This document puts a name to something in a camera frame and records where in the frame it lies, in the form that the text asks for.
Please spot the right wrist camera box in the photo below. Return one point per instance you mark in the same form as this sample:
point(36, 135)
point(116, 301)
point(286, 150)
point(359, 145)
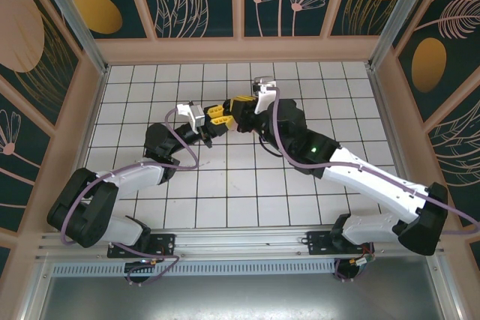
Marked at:
point(264, 99)

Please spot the aluminium corner post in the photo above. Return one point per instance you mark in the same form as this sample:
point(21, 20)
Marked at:
point(74, 16)
point(395, 16)

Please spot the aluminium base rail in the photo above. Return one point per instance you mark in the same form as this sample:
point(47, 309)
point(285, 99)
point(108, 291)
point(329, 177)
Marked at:
point(240, 245)

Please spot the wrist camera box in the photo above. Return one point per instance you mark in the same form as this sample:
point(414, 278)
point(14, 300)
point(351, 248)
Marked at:
point(264, 99)
point(195, 117)

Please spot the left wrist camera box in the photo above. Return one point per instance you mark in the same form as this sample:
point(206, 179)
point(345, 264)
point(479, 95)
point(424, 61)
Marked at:
point(195, 117)

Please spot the grey metal sheet panel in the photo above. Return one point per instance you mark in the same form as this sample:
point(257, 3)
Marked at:
point(240, 297)

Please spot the aluminium side rail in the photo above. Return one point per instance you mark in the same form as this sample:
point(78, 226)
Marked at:
point(93, 110)
point(384, 110)

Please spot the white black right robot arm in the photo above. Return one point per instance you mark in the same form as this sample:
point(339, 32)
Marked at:
point(367, 185)

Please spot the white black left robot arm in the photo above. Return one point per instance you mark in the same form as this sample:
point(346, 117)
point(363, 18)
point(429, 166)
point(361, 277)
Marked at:
point(131, 175)

